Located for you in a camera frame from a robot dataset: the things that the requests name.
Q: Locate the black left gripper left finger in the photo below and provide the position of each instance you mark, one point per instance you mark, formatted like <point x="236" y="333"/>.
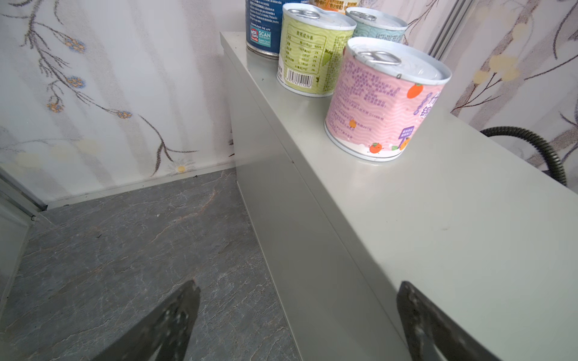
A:
<point x="164" y="334"/>

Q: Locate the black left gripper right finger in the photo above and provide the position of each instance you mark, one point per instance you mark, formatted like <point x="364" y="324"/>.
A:
<point x="430" y="333"/>

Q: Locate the pink labelled white can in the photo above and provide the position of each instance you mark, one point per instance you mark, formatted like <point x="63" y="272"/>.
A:
<point x="384" y="92"/>

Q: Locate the green labelled white can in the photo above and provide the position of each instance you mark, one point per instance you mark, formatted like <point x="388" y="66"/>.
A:
<point x="312" y="49"/>

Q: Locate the teal labelled white can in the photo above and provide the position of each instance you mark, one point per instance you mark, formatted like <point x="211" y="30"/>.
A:
<point x="376" y="24"/>

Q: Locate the blue labelled tin can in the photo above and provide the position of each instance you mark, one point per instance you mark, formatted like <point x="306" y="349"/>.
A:
<point x="263" y="20"/>

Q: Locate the orange can with plastic lid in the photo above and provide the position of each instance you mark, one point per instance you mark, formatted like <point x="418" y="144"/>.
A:
<point x="339" y="6"/>

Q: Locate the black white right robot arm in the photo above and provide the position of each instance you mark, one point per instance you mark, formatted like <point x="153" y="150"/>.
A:
<point x="555" y="168"/>

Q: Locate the grey metal cabinet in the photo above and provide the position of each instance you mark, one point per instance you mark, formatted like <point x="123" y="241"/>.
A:
<point x="489" y="239"/>

